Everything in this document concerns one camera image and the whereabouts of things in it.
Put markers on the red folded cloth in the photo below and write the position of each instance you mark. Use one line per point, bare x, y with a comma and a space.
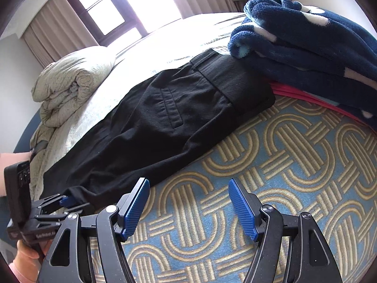
294, 93

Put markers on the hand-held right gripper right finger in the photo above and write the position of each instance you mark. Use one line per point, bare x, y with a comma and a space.
241, 209

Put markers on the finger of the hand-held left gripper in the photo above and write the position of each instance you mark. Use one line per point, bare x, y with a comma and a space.
77, 208
65, 202

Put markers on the dark framed window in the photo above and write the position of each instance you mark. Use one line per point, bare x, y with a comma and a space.
100, 20

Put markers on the navy fleece blanket white spots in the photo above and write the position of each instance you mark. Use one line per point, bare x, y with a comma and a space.
309, 50

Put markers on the black pants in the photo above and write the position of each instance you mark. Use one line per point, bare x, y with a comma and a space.
147, 118

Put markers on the person's left hand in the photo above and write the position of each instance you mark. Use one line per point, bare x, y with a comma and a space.
28, 253

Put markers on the person's left forearm pink sleeve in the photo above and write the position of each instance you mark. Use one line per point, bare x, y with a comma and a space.
23, 274

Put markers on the blue beige patterned bed sheet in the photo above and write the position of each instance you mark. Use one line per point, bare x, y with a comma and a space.
265, 159

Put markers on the beige folded quilt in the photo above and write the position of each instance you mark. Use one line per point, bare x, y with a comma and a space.
73, 76

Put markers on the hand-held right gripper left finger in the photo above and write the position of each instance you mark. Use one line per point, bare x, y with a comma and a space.
134, 203

